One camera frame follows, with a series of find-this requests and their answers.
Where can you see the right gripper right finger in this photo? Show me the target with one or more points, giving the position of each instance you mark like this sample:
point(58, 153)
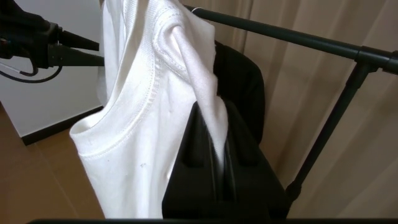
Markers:
point(255, 186)

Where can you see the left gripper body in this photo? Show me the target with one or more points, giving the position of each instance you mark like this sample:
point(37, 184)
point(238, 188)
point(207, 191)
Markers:
point(25, 34)

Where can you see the beige curtain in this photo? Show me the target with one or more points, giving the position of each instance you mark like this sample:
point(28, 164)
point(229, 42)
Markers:
point(311, 109)

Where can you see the black shorts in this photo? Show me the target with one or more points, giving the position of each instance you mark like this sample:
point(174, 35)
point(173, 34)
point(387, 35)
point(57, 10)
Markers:
point(242, 87)

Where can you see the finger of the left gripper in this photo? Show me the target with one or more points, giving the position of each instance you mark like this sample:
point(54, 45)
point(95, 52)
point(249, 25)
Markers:
point(77, 60)
point(77, 41)

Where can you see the white garment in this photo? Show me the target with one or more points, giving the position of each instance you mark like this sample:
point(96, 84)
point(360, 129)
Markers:
point(140, 109)

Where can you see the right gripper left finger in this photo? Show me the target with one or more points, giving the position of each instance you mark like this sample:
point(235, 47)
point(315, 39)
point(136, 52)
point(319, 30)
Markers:
point(189, 186)

